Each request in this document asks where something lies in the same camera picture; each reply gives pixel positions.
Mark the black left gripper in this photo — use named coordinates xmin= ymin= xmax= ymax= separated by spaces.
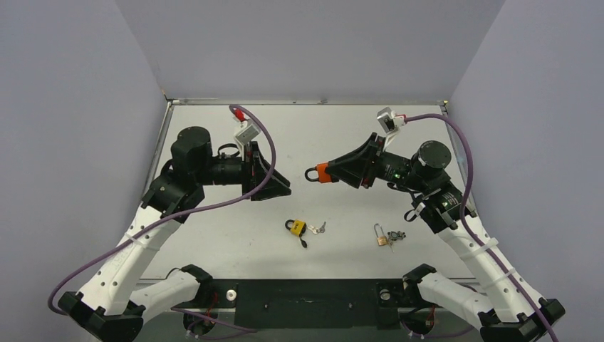
xmin=196 ymin=142 xmax=292 ymax=200

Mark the orange padlock with keys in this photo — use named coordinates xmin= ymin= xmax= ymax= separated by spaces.
xmin=304 ymin=162 xmax=338 ymax=184

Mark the yellow padlock with keys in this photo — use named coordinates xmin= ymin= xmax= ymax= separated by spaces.
xmin=284 ymin=219 xmax=326 ymax=249

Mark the small brass padlock with keys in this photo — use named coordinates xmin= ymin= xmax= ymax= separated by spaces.
xmin=373 ymin=223 xmax=407 ymax=252

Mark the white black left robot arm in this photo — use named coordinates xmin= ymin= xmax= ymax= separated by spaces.
xmin=58 ymin=122 xmax=291 ymax=341

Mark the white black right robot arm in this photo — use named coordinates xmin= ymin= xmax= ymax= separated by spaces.
xmin=316 ymin=134 xmax=565 ymax=341

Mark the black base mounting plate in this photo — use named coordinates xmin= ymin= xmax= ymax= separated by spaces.
xmin=181 ymin=279 xmax=434 ymax=330

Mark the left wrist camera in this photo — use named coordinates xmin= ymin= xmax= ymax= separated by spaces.
xmin=233 ymin=120 xmax=261 ymax=156

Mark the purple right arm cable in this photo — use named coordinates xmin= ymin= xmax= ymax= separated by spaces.
xmin=403 ymin=113 xmax=560 ymax=342

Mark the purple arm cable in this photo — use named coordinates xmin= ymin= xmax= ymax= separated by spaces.
xmin=47 ymin=104 xmax=277 ymax=316
xmin=403 ymin=113 xmax=560 ymax=342

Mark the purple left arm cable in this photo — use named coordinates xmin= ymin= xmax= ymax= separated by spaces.
xmin=47 ymin=104 xmax=277 ymax=316

